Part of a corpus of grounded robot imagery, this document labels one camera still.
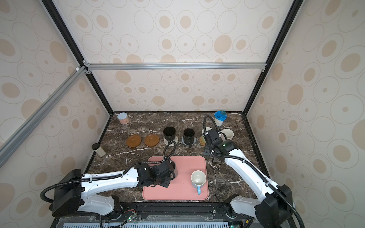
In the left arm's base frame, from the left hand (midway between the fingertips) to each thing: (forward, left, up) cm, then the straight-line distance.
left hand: (173, 180), depth 78 cm
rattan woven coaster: (+29, -19, -5) cm, 35 cm away
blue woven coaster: (+27, -12, -5) cm, 30 cm away
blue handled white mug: (+2, -14, -3) cm, 15 cm away
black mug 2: (+30, -9, 0) cm, 31 cm away
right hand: (+15, -24, +8) cm, 29 cm away
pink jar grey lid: (+48, +42, -2) cm, 63 cm away
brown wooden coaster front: (+31, +18, -7) cm, 36 cm away
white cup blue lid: (+45, -32, +4) cm, 55 cm away
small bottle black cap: (+18, +48, +2) cm, 51 cm away
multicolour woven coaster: (+30, 0, -6) cm, 31 cm away
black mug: (+28, +4, +4) cm, 28 cm away
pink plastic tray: (-2, -5, -7) cm, 9 cm away
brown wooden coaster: (+29, +30, -5) cm, 42 cm away
